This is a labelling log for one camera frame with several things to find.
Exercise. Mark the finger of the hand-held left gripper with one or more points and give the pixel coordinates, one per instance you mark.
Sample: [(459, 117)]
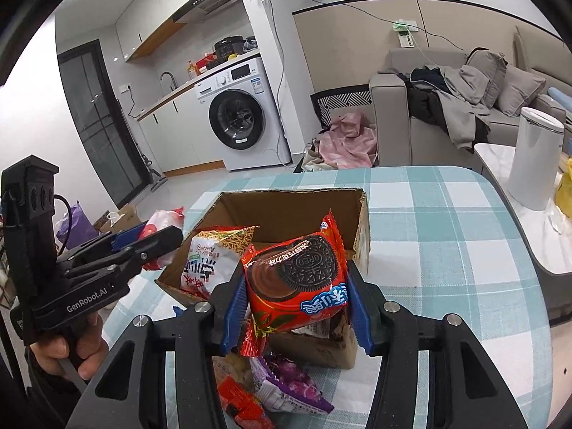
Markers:
[(129, 234), (161, 243)]

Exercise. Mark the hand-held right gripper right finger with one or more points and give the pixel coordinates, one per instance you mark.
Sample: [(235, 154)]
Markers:
[(361, 317)]

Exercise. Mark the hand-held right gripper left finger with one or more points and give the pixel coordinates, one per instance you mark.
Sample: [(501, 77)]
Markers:
[(234, 313)]

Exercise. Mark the white noodle packet large print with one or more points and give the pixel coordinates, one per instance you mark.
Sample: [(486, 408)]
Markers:
[(210, 254)]

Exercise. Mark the red cookie packet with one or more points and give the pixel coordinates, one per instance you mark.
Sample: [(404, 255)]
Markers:
[(290, 286)]

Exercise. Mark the person's left hand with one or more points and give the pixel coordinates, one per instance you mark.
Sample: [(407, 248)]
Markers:
[(89, 348)]

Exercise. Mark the cardboard box with print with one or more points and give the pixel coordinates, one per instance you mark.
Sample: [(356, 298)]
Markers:
[(123, 219)]

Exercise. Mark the purple plastic bag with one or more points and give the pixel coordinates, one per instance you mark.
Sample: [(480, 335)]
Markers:
[(78, 228)]

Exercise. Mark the blue snack packet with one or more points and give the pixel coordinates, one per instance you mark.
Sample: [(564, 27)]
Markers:
[(179, 311)]

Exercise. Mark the brown snack packet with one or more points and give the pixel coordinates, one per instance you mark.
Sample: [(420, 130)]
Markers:
[(232, 368)]

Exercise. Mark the floor mop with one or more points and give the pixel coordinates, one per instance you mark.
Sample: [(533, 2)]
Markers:
[(154, 174)]

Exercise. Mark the purple snack packet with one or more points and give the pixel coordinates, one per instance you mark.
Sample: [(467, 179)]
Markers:
[(290, 380)]

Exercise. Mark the dark red snack packet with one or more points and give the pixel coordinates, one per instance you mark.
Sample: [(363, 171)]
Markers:
[(243, 404)]

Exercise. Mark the white counter cabinet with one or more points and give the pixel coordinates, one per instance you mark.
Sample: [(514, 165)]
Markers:
[(178, 138)]

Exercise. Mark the dark glass door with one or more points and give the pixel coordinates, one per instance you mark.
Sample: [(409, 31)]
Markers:
[(98, 125)]

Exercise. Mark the checked tablecloth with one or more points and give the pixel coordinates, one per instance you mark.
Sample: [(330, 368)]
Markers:
[(447, 241)]

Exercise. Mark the white washing machine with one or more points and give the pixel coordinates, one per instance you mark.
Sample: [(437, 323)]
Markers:
[(241, 116)]

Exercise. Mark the kitchen faucet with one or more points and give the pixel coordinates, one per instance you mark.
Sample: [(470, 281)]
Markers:
[(167, 76)]

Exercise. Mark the pink cloth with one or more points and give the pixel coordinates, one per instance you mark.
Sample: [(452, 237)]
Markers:
[(348, 143)]

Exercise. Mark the orange bottle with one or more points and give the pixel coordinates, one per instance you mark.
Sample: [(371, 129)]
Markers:
[(191, 70)]

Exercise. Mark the red box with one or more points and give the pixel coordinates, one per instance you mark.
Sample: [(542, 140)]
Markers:
[(206, 61)]

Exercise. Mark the white coffee table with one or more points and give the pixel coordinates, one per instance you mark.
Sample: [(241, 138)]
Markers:
[(505, 178)]

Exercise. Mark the black pressure cooker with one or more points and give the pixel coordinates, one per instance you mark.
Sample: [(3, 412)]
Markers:
[(228, 47)]

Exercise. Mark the grey sofa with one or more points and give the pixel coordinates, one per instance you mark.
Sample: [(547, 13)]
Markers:
[(393, 111)]

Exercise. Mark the patterned basket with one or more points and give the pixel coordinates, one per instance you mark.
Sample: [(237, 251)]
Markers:
[(339, 98)]

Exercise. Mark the dark clothes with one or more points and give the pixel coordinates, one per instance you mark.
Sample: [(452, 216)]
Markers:
[(422, 98)]

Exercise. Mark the grey clothing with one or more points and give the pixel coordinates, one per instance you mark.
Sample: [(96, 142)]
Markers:
[(460, 107)]

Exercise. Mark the white trash can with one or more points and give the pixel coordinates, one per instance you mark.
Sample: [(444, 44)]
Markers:
[(534, 161)]

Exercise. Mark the yellow plastic bag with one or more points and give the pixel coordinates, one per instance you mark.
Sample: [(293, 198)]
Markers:
[(565, 192)]

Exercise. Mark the range hood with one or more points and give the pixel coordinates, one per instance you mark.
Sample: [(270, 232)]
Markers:
[(210, 0)]

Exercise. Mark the grey pillow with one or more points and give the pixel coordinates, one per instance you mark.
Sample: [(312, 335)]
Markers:
[(489, 76), (520, 91)]

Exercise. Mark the blue pillow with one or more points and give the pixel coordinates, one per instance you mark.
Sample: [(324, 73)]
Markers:
[(561, 94)]

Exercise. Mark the wall cabinet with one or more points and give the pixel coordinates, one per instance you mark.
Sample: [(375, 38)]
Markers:
[(147, 22)]

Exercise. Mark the white wall device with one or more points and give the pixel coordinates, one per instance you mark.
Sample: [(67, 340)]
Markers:
[(404, 33)]

